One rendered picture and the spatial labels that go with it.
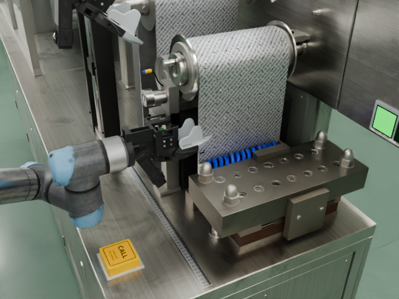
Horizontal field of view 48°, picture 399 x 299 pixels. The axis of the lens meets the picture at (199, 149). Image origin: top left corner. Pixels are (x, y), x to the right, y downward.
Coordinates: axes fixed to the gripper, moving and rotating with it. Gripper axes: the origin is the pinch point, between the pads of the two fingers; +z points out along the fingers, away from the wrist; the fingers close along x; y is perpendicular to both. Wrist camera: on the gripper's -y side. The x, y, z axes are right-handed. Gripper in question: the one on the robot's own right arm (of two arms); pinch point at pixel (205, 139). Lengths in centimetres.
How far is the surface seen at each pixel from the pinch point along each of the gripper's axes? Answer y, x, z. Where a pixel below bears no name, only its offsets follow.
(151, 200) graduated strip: -18.9, 6.7, -12.0
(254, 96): 8.6, -0.3, 12.6
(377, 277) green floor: -109, 12, 99
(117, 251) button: -16.6, -9.2, -26.2
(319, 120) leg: -13, 13, 47
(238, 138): -2.1, -0.2, 9.0
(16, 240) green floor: -109, 113, -49
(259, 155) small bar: -4.2, -6.1, 11.3
